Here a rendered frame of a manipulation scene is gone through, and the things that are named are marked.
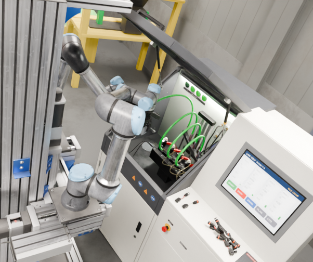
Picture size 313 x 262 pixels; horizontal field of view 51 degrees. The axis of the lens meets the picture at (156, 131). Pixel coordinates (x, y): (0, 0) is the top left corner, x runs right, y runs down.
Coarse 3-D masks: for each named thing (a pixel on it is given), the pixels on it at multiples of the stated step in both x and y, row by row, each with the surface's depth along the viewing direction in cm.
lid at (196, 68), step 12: (120, 12) 171; (132, 12) 154; (144, 12) 155; (144, 24) 149; (156, 36) 144; (168, 36) 141; (168, 48) 151; (180, 48) 140; (180, 60) 219; (192, 60) 142; (192, 72) 220; (204, 72) 144; (216, 84) 153; (228, 96) 169; (240, 108) 188
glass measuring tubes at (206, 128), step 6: (198, 114) 237; (204, 114) 234; (198, 120) 239; (204, 120) 234; (210, 120) 230; (198, 126) 243; (204, 126) 236; (210, 126) 232; (198, 132) 242; (204, 132) 240; (210, 132) 236; (192, 138) 250; (198, 144) 247; (204, 144) 242; (186, 150) 254; (198, 150) 245; (192, 156) 250
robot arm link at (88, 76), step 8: (64, 48) 175; (72, 48) 174; (80, 48) 176; (64, 56) 176; (72, 56) 174; (80, 56) 175; (72, 64) 176; (80, 64) 176; (88, 64) 179; (80, 72) 178; (88, 72) 181; (88, 80) 184; (96, 80) 187; (96, 88) 189; (104, 88) 193; (96, 96) 194
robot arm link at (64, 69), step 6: (66, 36) 182; (72, 36) 182; (66, 42) 178; (78, 42) 180; (60, 60) 186; (60, 66) 188; (66, 66) 188; (60, 72) 190; (66, 72) 191; (60, 78) 192; (66, 78) 194; (60, 84) 194
